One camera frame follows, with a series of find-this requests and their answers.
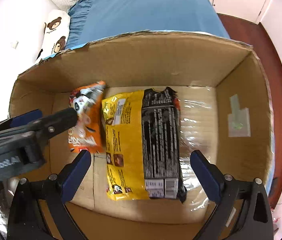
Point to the white label inside box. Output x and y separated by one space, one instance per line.
238 119

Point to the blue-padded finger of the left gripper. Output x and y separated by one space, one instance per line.
21 119

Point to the bear print pillow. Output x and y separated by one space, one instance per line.
55 33

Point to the yellow black snack bag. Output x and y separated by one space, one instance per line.
142 131

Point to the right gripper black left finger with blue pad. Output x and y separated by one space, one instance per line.
26 219

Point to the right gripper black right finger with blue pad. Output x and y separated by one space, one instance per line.
242 207

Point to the cardboard milk box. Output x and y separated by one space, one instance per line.
205 71

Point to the blue bed sheet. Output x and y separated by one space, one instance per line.
91 20

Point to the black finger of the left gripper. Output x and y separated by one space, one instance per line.
46 127

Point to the orange panda snack packet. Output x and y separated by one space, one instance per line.
86 134

